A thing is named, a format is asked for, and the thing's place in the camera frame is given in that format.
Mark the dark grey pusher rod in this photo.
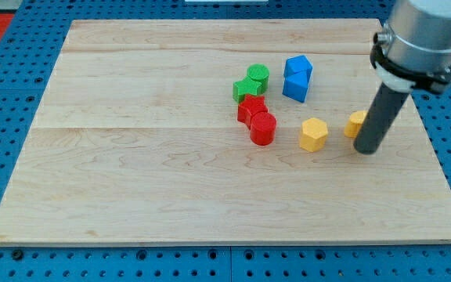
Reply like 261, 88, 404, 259
353, 83, 410, 154

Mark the black and white rod clamp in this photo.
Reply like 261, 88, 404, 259
370, 23, 451, 95

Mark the yellow heart block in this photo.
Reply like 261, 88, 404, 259
344, 110, 367, 138

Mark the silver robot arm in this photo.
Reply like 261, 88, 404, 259
354, 0, 451, 154

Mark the blue triangle block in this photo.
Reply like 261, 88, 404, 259
282, 72, 308, 103

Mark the yellow hexagon block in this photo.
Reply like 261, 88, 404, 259
299, 117, 329, 152

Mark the blue pentagon block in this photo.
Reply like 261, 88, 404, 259
283, 55, 313, 82

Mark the red cylinder block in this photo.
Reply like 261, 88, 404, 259
250, 112, 277, 146

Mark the green cylinder block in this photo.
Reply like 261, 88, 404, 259
247, 63, 270, 94

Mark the red star block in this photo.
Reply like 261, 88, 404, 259
237, 94, 269, 129

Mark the green star block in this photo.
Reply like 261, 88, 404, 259
233, 77, 262, 103

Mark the light wooden board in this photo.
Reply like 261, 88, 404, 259
0, 19, 451, 247

